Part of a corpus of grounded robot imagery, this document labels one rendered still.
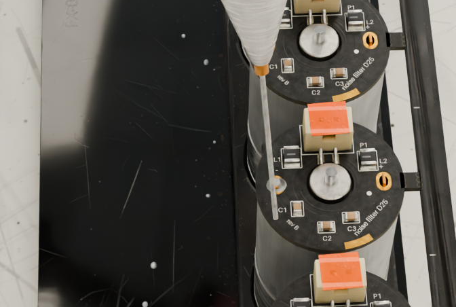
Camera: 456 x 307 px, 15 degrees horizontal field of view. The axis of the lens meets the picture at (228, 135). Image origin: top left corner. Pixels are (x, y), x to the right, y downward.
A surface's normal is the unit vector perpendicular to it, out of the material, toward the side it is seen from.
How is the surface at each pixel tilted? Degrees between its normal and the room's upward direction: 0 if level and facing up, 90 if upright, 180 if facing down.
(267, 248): 90
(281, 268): 90
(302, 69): 0
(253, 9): 86
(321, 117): 0
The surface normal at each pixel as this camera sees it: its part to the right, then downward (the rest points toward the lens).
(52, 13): 0.00, -0.49
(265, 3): 0.30, 0.75
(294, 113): -0.34, 0.82
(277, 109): -0.58, 0.71
